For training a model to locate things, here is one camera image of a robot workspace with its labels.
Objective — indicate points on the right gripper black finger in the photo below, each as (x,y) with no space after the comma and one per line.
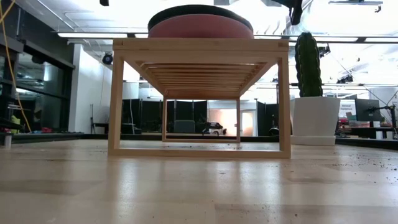
(297,15)

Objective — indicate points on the black plate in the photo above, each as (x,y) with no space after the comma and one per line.
(199,8)

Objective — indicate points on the red plate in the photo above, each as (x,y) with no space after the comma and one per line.
(199,28)

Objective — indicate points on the wooden slatted shelf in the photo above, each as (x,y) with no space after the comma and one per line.
(199,45)

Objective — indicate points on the long ceiling light strip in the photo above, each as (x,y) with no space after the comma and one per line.
(93,35)

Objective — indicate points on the green cactus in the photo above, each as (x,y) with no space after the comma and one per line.
(308,68)

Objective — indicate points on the round black ceiling spotlight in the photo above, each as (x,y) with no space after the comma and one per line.
(107,58)

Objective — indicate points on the white plant pot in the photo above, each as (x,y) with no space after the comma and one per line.
(314,118)

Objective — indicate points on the narrow black partition screen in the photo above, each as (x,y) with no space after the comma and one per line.
(264,116)

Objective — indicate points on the white printed sign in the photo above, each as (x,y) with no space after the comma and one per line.
(347,109)

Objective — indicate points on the black background monitor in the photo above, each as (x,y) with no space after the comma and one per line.
(367,109)

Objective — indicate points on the wide black partition screen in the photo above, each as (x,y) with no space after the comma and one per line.
(150,113)

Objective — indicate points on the white pot saucer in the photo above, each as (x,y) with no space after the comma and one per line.
(312,140)

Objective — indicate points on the white wheeled cart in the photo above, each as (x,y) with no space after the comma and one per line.
(214,128)

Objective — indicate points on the grey box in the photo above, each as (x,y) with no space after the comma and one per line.
(184,126)

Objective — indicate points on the small white post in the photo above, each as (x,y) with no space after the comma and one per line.
(7,140)

